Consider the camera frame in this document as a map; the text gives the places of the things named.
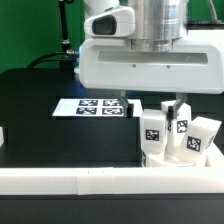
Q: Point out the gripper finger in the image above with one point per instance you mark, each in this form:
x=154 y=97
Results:
x=173 y=110
x=128 y=108

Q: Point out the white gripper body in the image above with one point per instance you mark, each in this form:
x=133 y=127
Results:
x=194 y=65

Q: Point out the white round stool seat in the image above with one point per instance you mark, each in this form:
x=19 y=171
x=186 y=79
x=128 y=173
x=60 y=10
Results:
x=167 y=160

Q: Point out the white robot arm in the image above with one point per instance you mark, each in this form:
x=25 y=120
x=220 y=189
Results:
x=146 y=46

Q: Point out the white marker sheet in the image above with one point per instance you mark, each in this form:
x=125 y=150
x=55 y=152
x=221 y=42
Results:
x=88 y=108

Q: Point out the white U-shaped barrier wall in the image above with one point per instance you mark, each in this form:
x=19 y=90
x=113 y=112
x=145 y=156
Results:
x=41 y=170

